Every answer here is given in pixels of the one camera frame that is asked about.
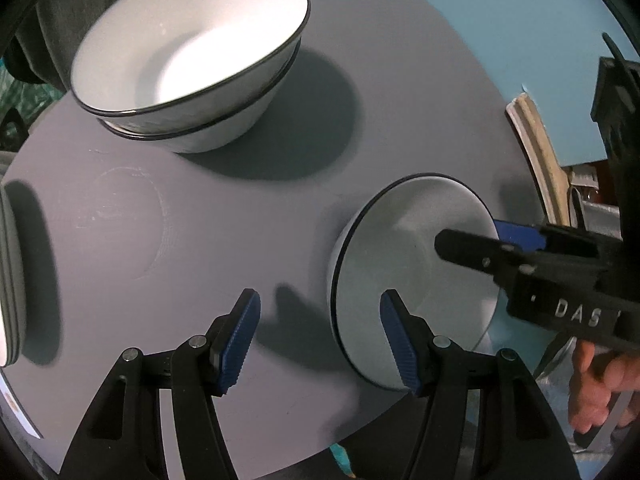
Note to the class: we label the beige wooden boards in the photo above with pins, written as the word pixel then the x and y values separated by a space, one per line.
pixel 537 150

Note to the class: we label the small white bowl dark rim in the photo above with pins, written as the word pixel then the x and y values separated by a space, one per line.
pixel 400 250

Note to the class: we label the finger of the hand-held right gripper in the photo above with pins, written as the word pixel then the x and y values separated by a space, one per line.
pixel 517 235
pixel 470 252

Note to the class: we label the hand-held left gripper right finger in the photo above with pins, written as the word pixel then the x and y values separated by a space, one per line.
pixel 400 347

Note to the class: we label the medium white bowl dark rim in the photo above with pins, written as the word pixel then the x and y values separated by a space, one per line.
pixel 200 45

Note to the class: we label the grey fleece garment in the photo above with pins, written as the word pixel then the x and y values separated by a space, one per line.
pixel 45 15

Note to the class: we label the large white bowl dark rim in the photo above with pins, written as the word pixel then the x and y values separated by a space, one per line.
pixel 215 132

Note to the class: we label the person's right hand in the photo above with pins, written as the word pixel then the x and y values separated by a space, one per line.
pixel 595 390

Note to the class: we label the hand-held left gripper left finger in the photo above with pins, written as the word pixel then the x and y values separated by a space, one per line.
pixel 237 347

